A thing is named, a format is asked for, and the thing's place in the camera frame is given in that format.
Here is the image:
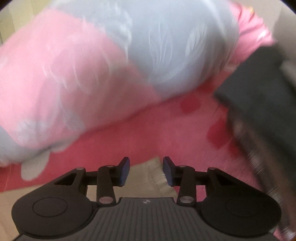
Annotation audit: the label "pink grey floral quilt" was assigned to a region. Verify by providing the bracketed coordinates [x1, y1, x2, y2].
[0, 0, 241, 181]

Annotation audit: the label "pink floral bed blanket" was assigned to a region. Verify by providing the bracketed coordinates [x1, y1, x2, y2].
[0, 2, 278, 193]

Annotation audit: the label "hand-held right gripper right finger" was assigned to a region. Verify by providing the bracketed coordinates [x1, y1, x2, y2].
[163, 156, 240, 205]

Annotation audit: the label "beige pants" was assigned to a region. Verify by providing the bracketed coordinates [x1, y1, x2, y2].
[0, 156, 177, 232]

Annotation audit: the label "dark folded clothes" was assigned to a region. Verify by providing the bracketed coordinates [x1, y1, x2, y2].
[214, 44, 296, 149]

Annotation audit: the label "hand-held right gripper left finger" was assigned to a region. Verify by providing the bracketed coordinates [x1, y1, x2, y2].
[54, 157, 130, 204]

